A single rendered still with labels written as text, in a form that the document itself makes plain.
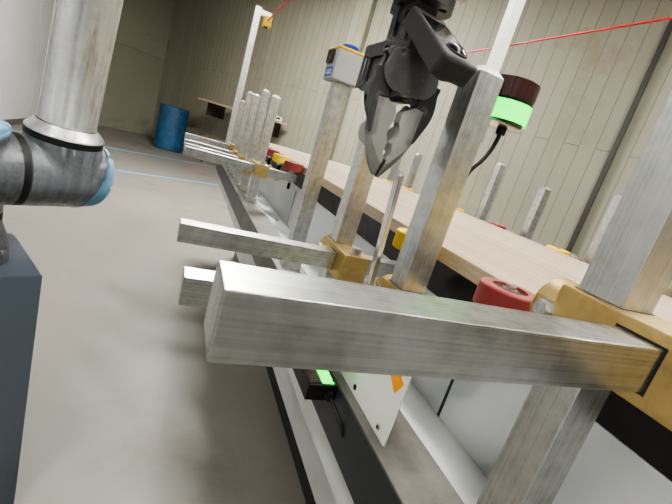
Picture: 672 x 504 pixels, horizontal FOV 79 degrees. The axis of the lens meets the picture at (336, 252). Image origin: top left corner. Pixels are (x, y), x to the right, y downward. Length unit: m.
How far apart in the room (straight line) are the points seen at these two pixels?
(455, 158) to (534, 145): 4.21
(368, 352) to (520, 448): 0.24
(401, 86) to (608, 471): 0.50
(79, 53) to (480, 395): 0.97
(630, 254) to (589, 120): 4.33
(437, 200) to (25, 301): 0.84
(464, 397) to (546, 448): 0.40
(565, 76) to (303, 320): 4.73
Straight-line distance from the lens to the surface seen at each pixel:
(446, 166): 0.51
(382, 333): 0.18
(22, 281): 1.03
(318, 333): 0.16
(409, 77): 0.52
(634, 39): 4.84
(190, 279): 0.42
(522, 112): 0.55
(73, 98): 1.04
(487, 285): 0.58
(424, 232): 0.52
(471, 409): 0.75
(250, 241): 0.67
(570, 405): 0.36
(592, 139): 4.61
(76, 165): 1.05
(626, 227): 0.35
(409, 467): 0.54
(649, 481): 0.59
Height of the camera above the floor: 1.02
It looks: 14 degrees down
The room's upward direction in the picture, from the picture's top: 17 degrees clockwise
